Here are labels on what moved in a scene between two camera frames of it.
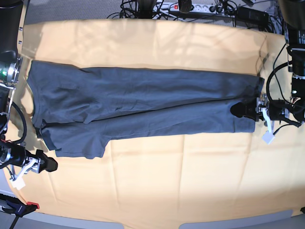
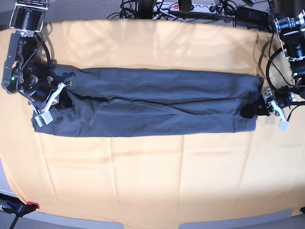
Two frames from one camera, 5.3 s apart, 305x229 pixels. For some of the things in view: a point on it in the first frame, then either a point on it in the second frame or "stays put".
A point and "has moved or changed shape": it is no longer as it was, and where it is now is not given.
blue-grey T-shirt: [76, 110] has moved or changed shape
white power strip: [198, 8] stays put
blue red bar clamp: [17, 208] stays put
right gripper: [274, 109] -> [268, 101]
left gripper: [35, 162] -> [46, 93]
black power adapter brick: [253, 16] stays put
